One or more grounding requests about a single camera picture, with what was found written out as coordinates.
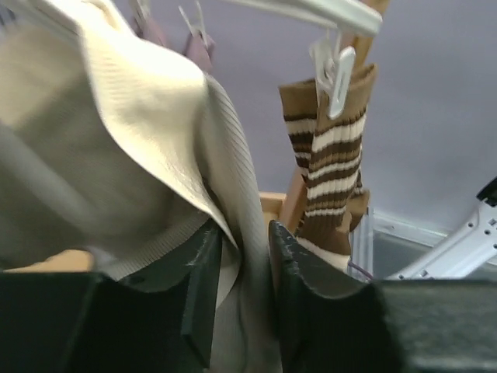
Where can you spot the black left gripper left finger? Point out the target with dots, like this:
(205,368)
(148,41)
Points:
(88,322)

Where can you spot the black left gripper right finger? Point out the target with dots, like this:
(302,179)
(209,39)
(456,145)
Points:
(328,321)

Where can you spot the brown striped sock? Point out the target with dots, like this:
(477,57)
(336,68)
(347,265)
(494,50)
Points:
(329,153)

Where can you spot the cream grey sock hanging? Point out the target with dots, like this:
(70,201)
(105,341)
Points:
(114,144)

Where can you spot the mauve sock hanging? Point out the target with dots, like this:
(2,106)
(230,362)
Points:
(199,46)

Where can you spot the wooden rack frame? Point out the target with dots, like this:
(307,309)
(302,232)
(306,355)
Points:
(288,207)

